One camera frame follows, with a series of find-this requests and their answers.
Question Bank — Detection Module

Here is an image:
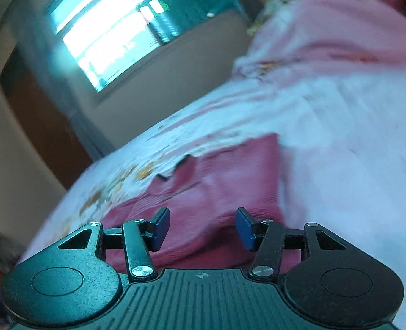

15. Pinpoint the bright window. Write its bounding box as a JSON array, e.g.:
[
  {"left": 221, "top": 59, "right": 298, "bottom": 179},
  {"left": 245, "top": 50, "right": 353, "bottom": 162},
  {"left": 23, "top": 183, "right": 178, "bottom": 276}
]
[{"left": 45, "top": 0, "right": 183, "bottom": 92}]

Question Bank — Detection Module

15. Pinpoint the light pink blanket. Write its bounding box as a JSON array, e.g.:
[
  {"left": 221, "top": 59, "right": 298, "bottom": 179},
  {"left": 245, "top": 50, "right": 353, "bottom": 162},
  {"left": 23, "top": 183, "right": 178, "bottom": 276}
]
[{"left": 233, "top": 0, "right": 406, "bottom": 88}]

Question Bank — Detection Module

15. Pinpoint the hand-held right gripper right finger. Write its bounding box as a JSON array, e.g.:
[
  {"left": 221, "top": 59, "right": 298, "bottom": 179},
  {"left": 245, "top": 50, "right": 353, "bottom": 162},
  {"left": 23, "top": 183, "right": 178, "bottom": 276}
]
[{"left": 235, "top": 208, "right": 348, "bottom": 280}]

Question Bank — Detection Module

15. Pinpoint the white floral bed sheet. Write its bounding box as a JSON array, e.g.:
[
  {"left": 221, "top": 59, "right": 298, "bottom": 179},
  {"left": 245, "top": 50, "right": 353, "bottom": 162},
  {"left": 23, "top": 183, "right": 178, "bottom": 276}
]
[{"left": 17, "top": 72, "right": 406, "bottom": 330}]

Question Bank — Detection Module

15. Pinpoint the brown wooden door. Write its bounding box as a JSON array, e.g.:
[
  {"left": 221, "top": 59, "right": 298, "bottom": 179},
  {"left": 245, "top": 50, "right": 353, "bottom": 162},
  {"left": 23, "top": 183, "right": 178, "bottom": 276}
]
[{"left": 0, "top": 46, "right": 94, "bottom": 190}]

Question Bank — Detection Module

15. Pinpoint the teal curtain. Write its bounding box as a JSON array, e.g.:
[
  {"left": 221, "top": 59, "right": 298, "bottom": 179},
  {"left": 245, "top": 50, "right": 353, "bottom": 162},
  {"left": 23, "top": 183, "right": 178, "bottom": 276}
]
[{"left": 144, "top": 0, "right": 245, "bottom": 44}]

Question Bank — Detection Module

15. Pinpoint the dark pink small garment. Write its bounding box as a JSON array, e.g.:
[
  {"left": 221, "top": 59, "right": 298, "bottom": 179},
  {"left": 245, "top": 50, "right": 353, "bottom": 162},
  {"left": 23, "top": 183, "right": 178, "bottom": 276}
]
[{"left": 103, "top": 133, "right": 286, "bottom": 273}]

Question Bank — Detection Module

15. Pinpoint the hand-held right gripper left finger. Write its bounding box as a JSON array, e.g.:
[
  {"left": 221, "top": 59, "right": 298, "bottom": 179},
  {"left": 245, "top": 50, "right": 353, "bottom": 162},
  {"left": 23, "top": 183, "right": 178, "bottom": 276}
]
[{"left": 57, "top": 208, "right": 170, "bottom": 283}]

